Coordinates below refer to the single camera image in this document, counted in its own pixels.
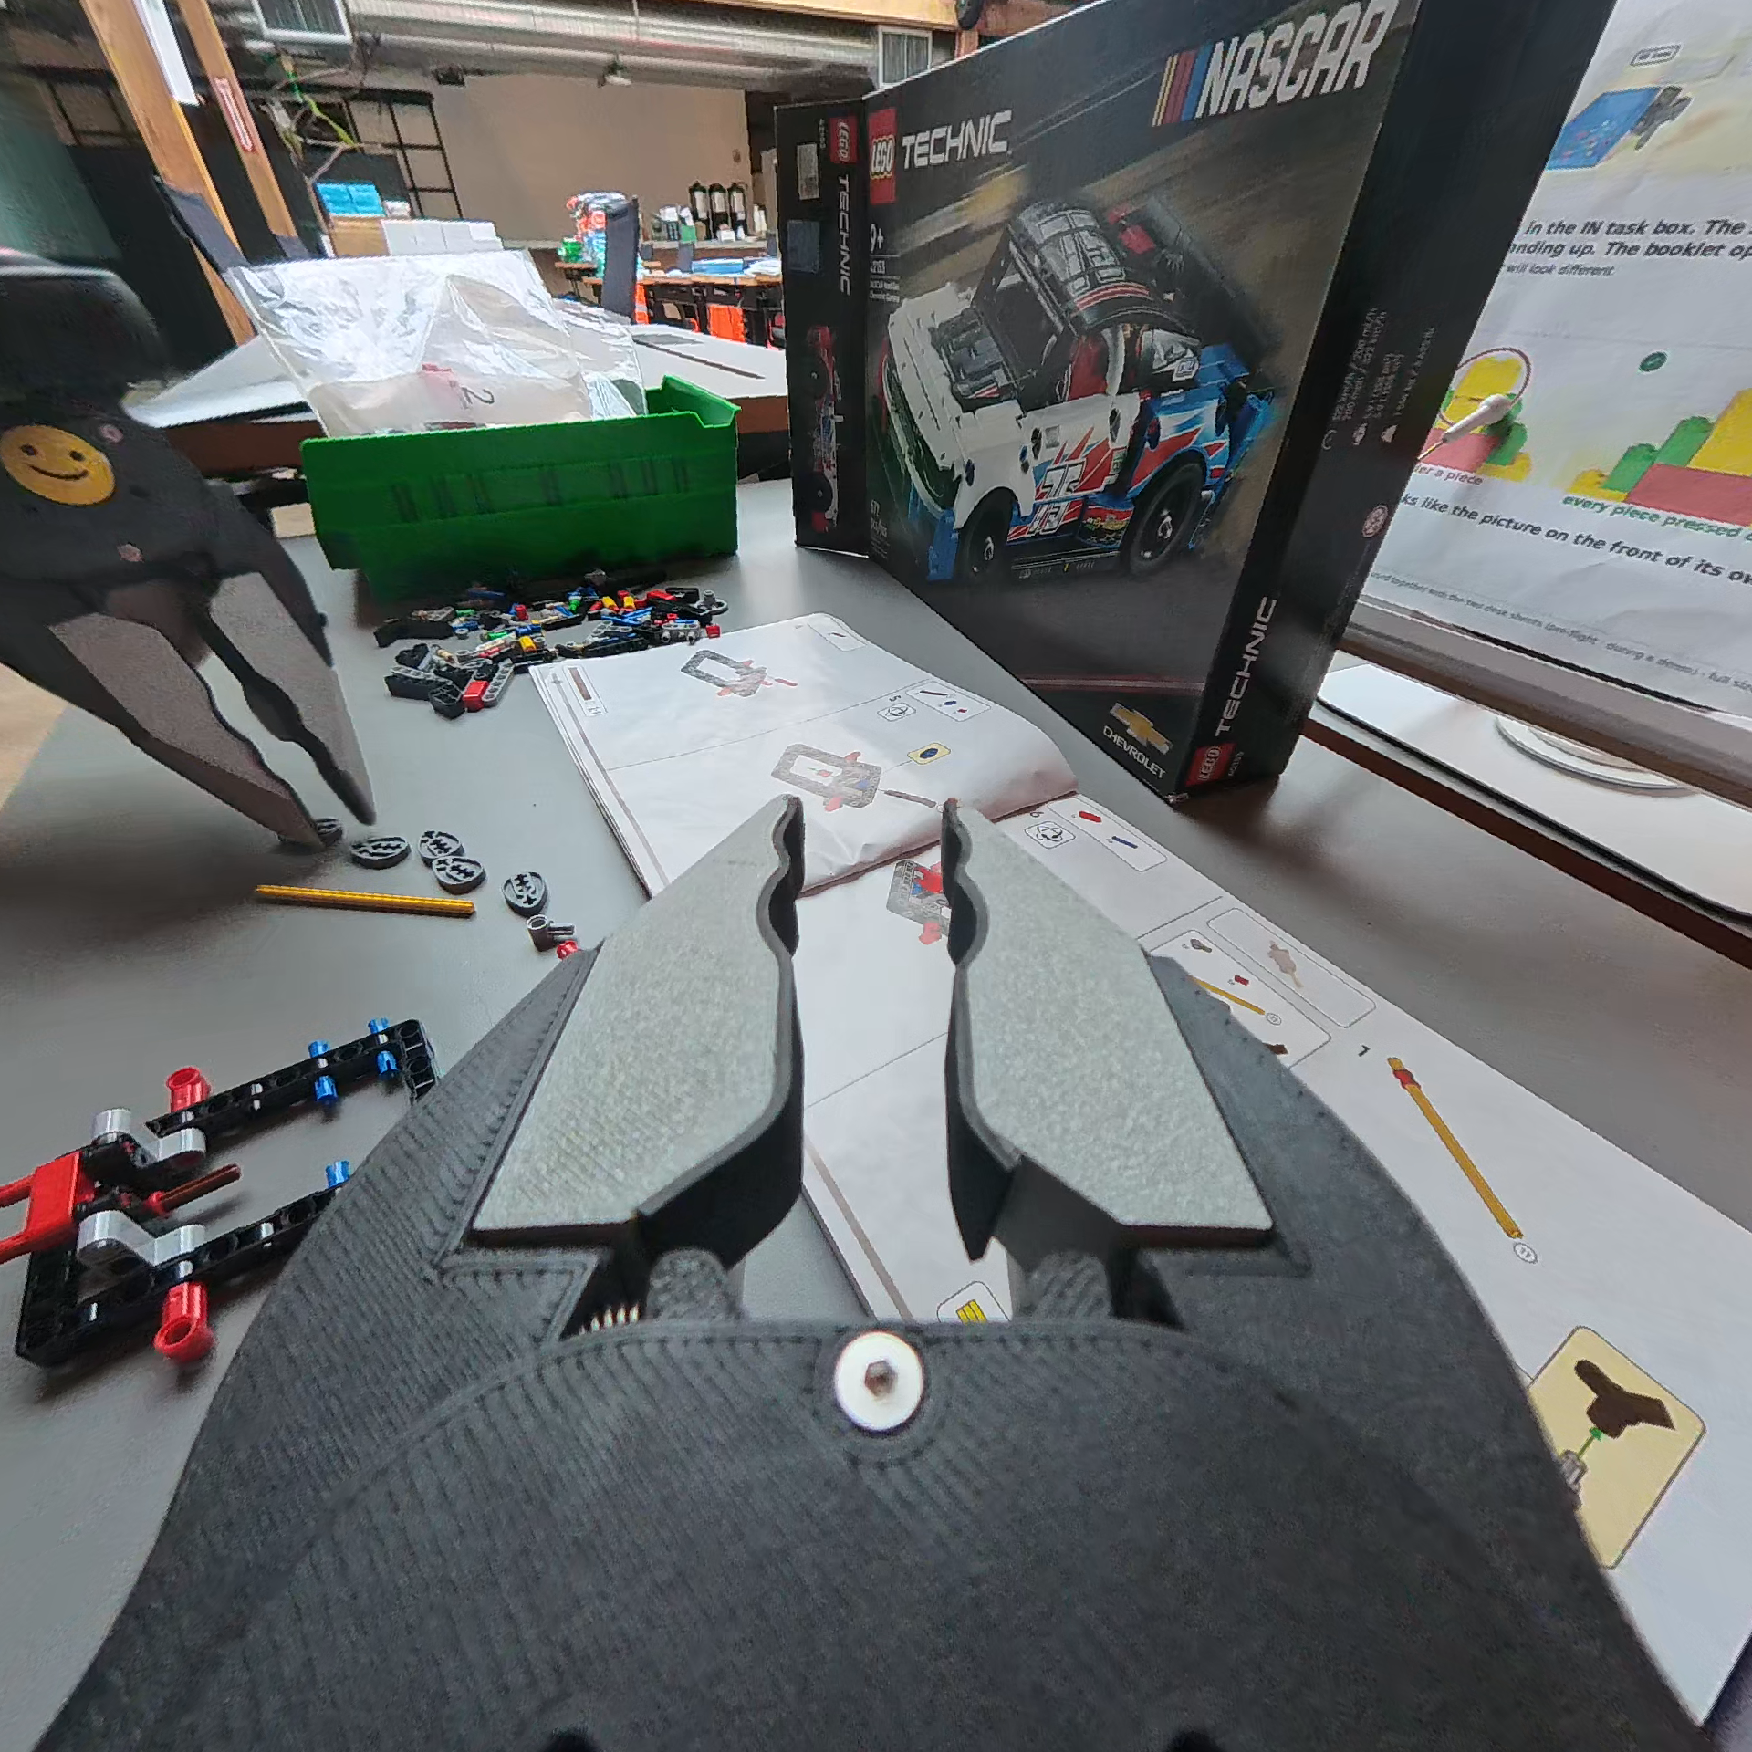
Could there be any green plastic bin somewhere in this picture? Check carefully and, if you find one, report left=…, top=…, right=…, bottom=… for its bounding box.
left=298, top=376, right=745, bottom=607

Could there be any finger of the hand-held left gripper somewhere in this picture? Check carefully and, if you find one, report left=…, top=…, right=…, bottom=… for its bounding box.
left=203, top=567, right=380, bottom=828
left=49, top=602, right=345, bottom=854

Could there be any black race car box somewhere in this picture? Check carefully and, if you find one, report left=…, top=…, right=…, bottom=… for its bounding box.
left=863, top=0, right=1623, bottom=802

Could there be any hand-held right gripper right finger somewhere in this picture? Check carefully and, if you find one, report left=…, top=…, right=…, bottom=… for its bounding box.
left=940, top=800, right=1277, bottom=1263

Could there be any long yellow axle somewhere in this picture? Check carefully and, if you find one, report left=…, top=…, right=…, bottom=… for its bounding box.
left=254, top=882, right=478, bottom=918

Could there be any white instruction booklet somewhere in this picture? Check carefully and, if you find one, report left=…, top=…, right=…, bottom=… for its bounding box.
left=526, top=611, right=1752, bottom=1726

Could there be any white background table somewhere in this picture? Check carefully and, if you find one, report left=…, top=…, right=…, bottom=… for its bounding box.
left=129, top=321, right=793, bottom=459

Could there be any computer monitor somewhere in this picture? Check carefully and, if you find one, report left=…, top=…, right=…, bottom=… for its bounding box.
left=1333, top=0, right=1752, bottom=726

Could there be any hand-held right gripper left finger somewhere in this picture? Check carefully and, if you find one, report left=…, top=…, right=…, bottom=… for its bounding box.
left=469, top=797, right=809, bottom=1271

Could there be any wooden pillar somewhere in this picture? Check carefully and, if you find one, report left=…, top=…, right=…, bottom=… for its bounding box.
left=80, top=0, right=262, bottom=344

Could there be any pile of plastic building pieces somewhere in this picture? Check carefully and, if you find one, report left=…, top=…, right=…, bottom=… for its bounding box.
left=372, top=567, right=730, bottom=718

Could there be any clear plastic parts bag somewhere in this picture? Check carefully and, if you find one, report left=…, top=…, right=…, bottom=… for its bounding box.
left=222, top=249, right=649, bottom=435

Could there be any cluttered background workbench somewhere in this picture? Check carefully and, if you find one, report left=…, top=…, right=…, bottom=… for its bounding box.
left=553, top=177, right=787, bottom=335

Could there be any black office chair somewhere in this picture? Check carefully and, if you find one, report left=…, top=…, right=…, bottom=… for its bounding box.
left=585, top=193, right=642, bottom=326

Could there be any black frame assembly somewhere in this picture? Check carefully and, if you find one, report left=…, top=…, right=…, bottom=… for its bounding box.
left=0, top=1017, right=440, bottom=1369

